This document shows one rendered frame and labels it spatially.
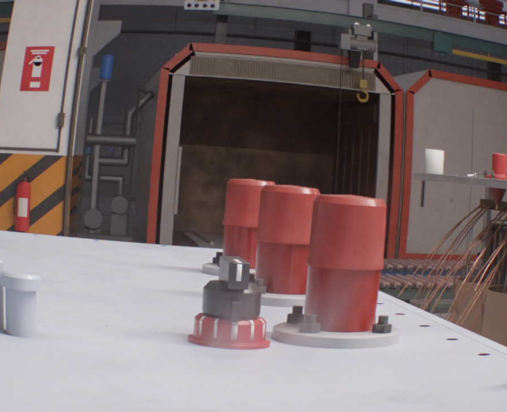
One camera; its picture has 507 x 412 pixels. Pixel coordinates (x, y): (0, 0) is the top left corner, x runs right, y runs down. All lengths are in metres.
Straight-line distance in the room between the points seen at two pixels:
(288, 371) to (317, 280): 0.19
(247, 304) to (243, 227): 0.70
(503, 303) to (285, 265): 2.61
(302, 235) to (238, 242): 0.34
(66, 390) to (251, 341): 0.32
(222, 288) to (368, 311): 0.14
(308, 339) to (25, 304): 0.27
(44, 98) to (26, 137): 0.43
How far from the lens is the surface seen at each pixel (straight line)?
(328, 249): 1.10
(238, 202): 1.75
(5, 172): 11.69
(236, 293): 1.05
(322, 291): 1.11
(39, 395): 0.74
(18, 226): 11.55
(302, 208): 1.42
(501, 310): 4.00
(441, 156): 4.67
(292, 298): 1.40
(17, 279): 0.96
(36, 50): 11.72
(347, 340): 1.08
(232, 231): 1.76
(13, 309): 0.97
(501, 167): 4.05
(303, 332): 1.09
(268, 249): 1.43
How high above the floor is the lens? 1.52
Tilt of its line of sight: 2 degrees down
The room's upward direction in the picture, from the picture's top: 4 degrees clockwise
